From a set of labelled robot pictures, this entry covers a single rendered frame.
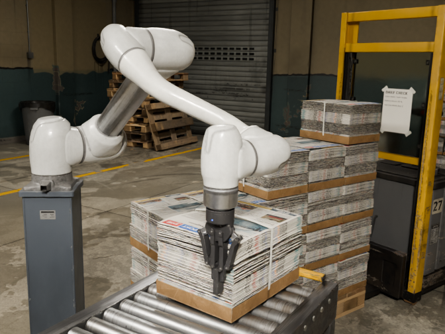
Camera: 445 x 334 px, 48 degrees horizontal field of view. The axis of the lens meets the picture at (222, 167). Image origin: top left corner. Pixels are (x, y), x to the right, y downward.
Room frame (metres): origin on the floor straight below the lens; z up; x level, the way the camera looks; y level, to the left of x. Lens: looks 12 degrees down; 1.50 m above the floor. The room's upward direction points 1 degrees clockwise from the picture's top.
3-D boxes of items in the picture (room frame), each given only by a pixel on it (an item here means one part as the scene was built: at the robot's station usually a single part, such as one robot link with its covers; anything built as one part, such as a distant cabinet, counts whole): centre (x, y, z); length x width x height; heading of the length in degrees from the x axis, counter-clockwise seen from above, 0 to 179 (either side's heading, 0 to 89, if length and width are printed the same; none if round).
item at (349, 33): (3.50, -0.84, 0.97); 0.09 x 0.09 x 1.75; 38
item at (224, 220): (1.23, 0.00, 1.09); 0.08 x 0.07 x 0.09; 58
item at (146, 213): (2.53, -0.12, 0.42); 1.17 x 0.39 x 0.83; 128
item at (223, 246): (1.22, -0.01, 1.02); 0.04 x 0.01 x 0.11; 148
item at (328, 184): (2.79, -0.46, 0.86); 0.38 x 0.29 x 0.04; 37
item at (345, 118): (2.97, -0.70, 0.65); 0.39 x 0.30 x 1.29; 38
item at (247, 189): (2.61, -0.23, 0.86); 0.38 x 0.29 x 0.04; 37
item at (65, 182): (1.91, 0.68, 1.03); 0.22 x 0.18 x 0.06; 5
